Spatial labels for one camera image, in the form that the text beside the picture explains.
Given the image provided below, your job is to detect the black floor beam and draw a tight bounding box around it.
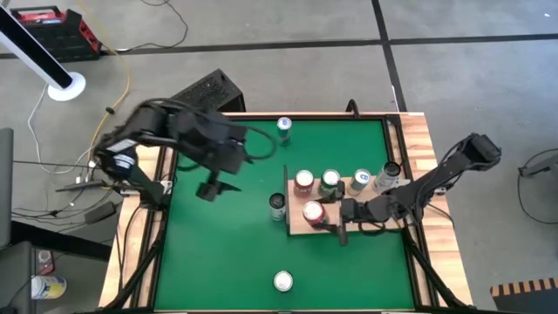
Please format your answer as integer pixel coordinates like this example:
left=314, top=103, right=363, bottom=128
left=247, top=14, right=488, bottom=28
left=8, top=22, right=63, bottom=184
left=10, top=220, right=112, bottom=263

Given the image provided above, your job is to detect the grey panel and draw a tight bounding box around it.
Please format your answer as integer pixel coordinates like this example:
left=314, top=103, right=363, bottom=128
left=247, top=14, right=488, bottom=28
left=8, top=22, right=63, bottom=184
left=0, top=127, right=14, bottom=249

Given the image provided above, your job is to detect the white floor cable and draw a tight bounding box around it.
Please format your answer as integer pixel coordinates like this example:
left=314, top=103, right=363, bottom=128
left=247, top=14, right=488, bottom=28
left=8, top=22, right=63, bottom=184
left=24, top=85, right=92, bottom=175

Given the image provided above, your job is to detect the white and yellow canister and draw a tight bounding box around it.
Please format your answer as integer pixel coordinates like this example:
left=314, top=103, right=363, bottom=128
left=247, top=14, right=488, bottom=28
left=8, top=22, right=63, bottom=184
left=30, top=275, right=68, bottom=301

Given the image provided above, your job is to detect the red Fanta soda can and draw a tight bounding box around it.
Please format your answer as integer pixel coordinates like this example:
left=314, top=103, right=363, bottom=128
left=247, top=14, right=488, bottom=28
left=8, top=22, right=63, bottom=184
left=302, top=200, right=328, bottom=228
left=293, top=168, right=315, bottom=197

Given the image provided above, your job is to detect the black looped cable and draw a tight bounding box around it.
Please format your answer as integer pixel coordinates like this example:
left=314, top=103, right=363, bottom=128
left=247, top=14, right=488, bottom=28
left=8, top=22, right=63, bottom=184
left=517, top=147, right=558, bottom=226

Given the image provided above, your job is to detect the green table mat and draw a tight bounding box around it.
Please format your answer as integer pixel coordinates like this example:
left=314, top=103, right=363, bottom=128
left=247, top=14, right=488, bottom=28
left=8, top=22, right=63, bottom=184
left=154, top=119, right=415, bottom=311

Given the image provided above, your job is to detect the black table frame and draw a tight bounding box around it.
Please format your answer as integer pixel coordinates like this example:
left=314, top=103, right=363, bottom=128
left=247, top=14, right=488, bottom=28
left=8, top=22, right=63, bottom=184
left=147, top=112, right=437, bottom=313

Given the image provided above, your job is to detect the green Sprite soda can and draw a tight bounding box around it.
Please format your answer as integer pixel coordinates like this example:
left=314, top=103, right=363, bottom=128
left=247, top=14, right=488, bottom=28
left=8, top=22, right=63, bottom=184
left=317, top=168, right=342, bottom=200
left=273, top=270, right=295, bottom=293

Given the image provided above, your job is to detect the white stand with black panel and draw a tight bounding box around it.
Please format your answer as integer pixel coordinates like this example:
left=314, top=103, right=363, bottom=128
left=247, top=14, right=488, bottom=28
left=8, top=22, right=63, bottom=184
left=0, top=3, right=87, bottom=102

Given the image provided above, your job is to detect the red and black toolbox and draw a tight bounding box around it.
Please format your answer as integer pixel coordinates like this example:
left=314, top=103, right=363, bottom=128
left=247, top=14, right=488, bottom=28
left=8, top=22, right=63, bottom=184
left=9, top=4, right=104, bottom=63

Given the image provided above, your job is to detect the yellow cable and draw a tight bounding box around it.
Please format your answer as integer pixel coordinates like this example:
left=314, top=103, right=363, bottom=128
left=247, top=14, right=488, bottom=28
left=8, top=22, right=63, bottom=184
left=76, top=0, right=132, bottom=165

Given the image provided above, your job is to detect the black perforated box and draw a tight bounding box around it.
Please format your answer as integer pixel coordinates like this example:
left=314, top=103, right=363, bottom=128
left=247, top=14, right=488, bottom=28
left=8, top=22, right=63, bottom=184
left=169, top=68, right=247, bottom=113

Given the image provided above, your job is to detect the black floor cable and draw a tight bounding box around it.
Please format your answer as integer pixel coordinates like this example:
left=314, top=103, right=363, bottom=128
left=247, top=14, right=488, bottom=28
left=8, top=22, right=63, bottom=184
left=102, top=0, right=189, bottom=56

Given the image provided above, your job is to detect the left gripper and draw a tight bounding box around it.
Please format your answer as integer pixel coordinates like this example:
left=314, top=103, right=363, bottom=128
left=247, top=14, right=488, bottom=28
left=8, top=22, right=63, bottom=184
left=187, top=115, right=249, bottom=202

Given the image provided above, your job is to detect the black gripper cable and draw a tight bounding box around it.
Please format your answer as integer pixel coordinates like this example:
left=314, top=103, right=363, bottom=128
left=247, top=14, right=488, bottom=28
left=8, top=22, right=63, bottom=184
left=242, top=126, right=278, bottom=160

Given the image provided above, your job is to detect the black power adapter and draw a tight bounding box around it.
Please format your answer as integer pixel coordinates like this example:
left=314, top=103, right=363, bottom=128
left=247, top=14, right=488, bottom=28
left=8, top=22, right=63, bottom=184
left=83, top=201, right=117, bottom=224

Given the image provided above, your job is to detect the black box with orange stripes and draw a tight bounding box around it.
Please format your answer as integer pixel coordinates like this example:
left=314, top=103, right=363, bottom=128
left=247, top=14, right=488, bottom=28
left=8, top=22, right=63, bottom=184
left=490, top=276, right=558, bottom=314

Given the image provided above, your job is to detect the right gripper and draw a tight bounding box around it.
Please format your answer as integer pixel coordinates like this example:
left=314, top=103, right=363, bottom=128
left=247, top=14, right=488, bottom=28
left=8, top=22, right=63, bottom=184
left=319, top=181, right=372, bottom=247

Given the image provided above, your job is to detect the wooden shelf with black frame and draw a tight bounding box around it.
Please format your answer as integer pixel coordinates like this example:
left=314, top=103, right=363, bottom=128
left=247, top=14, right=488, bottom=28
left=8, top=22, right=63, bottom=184
left=282, top=164, right=411, bottom=237

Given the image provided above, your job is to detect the blue Red Bull can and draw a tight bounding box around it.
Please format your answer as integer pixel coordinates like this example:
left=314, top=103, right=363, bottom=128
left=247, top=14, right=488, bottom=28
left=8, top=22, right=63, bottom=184
left=276, top=116, right=293, bottom=148
left=347, top=168, right=372, bottom=197

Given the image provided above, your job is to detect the red rectangular object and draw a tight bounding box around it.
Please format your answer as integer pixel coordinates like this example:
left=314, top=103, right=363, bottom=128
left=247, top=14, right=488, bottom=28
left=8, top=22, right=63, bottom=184
left=37, top=249, right=56, bottom=276

